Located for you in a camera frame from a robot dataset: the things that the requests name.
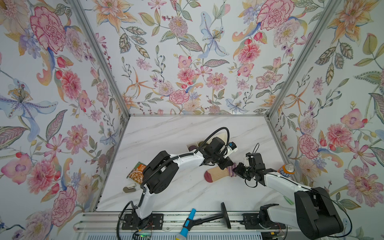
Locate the beige pink purple striped sock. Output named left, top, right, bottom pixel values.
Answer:
left=204, top=167, right=236, bottom=183

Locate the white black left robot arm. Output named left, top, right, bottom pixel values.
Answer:
left=116, top=127, right=237, bottom=240

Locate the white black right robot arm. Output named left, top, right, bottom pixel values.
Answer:
left=233, top=153, right=352, bottom=240

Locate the cream divided organizer tray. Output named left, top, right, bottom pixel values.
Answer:
left=186, top=133, right=228, bottom=149

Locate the rolled purple sock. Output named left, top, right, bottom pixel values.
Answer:
left=188, top=145, right=198, bottom=152

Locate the green sponge object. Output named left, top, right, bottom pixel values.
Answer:
left=284, top=196, right=295, bottom=206

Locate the green packet on table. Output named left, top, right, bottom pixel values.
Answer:
left=127, top=162, right=147, bottom=185

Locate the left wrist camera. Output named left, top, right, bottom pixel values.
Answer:
left=227, top=142, right=238, bottom=154

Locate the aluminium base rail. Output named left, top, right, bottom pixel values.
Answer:
left=72, top=211, right=306, bottom=240

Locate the blue handled black tool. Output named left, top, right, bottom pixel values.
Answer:
left=175, top=202, right=232, bottom=240

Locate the aluminium corner post right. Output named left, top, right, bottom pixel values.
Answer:
left=266, top=1, right=340, bottom=120

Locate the aluminium corner post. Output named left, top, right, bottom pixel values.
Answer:
left=266, top=1, right=340, bottom=120
left=69, top=0, right=130, bottom=120

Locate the aluminium corner post left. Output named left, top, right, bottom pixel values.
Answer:
left=69, top=0, right=130, bottom=120

